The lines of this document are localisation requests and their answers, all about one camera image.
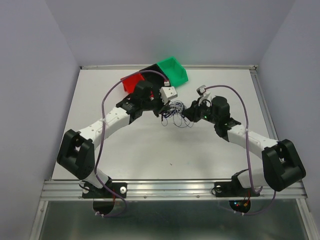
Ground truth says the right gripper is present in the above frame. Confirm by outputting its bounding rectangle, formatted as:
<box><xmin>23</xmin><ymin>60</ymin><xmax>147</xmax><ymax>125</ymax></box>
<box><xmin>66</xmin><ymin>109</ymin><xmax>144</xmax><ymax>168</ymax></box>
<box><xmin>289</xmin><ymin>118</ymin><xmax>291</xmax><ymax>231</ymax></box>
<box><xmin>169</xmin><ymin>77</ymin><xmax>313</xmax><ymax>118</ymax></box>
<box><xmin>180</xmin><ymin>97</ymin><xmax>219</xmax><ymax>125</ymax></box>

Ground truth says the blue black wire bundle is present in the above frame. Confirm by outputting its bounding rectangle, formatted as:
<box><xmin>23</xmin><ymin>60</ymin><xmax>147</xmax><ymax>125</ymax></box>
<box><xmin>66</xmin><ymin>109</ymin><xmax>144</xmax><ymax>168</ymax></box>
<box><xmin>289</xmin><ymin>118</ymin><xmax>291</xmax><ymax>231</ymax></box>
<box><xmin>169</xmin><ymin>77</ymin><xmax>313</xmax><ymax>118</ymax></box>
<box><xmin>159</xmin><ymin>100</ymin><xmax>196</xmax><ymax>130</ymax></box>

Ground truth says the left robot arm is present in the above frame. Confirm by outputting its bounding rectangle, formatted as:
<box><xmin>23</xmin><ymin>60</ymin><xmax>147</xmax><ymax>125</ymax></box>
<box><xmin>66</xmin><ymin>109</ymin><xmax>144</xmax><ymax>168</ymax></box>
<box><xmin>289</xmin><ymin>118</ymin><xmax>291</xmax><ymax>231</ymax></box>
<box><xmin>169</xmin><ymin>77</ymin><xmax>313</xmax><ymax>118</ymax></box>
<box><xmin>56</xmin><ymin>81</ymin><xmax>178</xmax><ymax>197</ymax></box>

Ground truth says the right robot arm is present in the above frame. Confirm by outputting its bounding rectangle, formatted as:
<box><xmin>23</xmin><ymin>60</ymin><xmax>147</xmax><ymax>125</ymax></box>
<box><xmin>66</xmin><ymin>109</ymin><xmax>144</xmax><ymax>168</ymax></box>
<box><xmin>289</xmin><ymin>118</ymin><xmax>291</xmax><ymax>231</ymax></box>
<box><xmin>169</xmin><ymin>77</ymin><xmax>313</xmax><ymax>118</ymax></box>
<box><xmin>182</xmin><ymin>96</ymin><xmax>306</xmax><ymax>195</ymax></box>

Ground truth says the black plastic bin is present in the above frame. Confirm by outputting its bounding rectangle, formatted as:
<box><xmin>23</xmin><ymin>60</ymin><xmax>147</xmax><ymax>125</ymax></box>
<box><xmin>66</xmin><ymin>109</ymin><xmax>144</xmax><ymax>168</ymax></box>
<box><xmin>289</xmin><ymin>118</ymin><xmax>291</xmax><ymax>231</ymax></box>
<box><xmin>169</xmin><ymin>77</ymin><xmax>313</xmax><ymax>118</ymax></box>
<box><xmin>140</xmin><ymin>63</ymin><xmax>169</xmax><ymax>89</ymax></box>

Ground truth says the red plastic bin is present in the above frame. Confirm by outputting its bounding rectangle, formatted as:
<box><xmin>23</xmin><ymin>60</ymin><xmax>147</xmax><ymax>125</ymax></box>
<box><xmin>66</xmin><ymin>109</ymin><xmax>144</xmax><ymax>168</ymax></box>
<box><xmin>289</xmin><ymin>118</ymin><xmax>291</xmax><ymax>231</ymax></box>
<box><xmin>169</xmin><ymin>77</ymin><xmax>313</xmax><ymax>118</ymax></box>
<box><xmin>121</xmin><ymin>73</ymin><xmax>145</xmax><ymax>94</ymax></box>

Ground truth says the green plastic bin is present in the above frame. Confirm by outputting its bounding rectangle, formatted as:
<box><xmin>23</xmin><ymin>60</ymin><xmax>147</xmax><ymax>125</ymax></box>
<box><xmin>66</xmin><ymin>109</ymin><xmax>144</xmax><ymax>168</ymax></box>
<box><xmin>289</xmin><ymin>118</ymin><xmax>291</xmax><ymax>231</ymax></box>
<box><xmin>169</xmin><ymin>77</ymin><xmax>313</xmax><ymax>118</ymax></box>
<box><xmin>156</xmin><ymin>56</ymin><xmax>189</xmax><ymax>88</ymax></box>

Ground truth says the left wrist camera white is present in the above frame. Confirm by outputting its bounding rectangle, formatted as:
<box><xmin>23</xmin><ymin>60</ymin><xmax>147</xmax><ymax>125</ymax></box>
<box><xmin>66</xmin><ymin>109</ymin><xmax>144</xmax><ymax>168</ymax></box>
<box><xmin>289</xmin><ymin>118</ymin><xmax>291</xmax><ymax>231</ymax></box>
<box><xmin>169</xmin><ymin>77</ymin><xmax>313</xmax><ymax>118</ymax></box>
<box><xmin>159</xmin><ymin>86</ymin><xmax>178</xmax><ymax>105</ymax></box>

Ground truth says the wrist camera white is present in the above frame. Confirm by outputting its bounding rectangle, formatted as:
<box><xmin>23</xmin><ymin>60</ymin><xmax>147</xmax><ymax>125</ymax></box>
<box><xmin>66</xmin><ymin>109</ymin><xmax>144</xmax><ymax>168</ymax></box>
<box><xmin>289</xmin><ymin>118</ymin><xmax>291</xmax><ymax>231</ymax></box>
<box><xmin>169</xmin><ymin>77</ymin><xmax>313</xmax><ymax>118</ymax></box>
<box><xmin>196</xmin><ymin>85</ymin><xmax>211</xmax><ymax>106</ymax></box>
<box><xmin>159</xmin><ymin>86</ymin><xmax>178</xmax><ymax>105</ymax></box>

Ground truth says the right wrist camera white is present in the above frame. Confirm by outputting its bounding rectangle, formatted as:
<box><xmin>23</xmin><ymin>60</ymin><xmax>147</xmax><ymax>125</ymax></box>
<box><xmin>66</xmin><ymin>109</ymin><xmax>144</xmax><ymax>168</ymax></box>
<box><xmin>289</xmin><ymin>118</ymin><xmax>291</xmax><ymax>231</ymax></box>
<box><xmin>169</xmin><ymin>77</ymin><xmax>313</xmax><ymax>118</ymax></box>
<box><xmin>196</xmin><ymin>85</ymin><xmax>211</xmax><ymax>106</ymax></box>

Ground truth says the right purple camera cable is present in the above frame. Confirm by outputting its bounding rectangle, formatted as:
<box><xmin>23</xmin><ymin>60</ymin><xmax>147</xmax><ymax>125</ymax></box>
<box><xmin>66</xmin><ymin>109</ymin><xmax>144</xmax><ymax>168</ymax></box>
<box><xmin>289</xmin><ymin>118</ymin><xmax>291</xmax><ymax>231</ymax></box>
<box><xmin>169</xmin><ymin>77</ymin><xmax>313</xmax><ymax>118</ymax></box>
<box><xmin>204</xmin><ymin>84</ymin><xmax>277</xmax><ymax>216</ymax></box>

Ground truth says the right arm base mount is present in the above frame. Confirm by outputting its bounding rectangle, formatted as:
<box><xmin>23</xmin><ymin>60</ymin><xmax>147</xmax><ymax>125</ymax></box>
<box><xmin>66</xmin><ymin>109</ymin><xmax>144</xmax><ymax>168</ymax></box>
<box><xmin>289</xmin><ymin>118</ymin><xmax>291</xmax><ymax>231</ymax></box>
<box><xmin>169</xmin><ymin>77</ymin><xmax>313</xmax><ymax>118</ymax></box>
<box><xmin>211</xmin><ymin>181</ymin><xmax>260</xmax><ymax>198</ymax></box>

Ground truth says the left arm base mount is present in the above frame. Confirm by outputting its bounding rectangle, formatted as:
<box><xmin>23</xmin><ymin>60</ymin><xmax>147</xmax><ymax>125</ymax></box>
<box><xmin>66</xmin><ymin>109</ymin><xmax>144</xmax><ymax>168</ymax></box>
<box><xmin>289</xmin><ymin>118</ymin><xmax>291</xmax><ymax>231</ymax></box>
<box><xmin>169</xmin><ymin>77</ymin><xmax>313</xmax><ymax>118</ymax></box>
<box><xmin>79</xmin><ymin>181</ymin><xmax>128</xmax><ymax>199</ymax></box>

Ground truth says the aluminium front rail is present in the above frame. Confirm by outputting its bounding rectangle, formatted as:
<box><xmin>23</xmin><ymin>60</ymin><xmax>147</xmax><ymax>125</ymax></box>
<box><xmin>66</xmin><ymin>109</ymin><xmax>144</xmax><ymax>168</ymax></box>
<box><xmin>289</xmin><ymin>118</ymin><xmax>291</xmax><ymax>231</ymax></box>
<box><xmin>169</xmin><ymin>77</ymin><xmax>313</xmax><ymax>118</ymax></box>
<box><xmin>39</xmin><ymin>177</ymin><xmax>308</xmax><ymax>201</ymax></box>

